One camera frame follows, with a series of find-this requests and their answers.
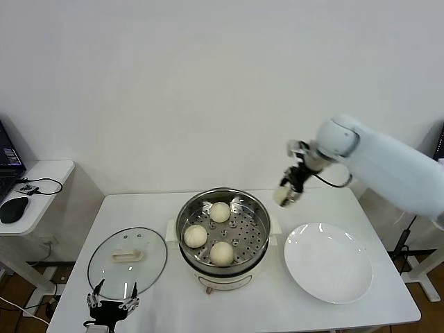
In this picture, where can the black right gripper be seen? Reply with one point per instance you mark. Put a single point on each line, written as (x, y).
(300, 177)

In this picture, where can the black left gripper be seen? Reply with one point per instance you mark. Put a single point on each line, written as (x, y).
(107, 311)

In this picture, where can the white steamed baozi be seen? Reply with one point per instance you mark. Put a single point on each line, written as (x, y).
(220, 212)
(281, 196)
(222, 254)
(195, 236)

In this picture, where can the glass pot lid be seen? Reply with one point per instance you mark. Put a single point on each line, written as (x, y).
(126, 256)

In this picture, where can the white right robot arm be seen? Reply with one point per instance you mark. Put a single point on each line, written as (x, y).
(381, 163)

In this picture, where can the stainless steel steamer basket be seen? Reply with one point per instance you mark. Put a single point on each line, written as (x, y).
(243, 236)

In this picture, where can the white round plate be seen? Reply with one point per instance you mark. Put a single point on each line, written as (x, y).
(326, 263)

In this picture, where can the cream electric cooking pot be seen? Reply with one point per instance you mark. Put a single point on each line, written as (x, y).
(225, 279)

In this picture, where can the black computer mouse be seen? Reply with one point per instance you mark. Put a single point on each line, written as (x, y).
(14, 209)

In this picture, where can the small black usb hub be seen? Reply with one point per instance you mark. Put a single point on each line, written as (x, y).
(27, 189)

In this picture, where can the labelled white side table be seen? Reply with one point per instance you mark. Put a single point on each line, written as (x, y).
(421, 277)

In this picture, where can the black laptop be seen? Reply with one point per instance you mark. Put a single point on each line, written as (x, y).
(440, 142)
(7, 166)

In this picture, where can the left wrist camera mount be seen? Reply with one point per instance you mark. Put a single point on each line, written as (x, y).
(95, 327)

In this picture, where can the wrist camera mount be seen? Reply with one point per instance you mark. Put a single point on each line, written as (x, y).
(95, 327)
(296, 147)

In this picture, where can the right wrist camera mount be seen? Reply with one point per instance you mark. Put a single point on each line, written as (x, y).
(296, 147)

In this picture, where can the white wall outlet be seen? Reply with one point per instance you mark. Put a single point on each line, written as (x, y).
(48, 240)

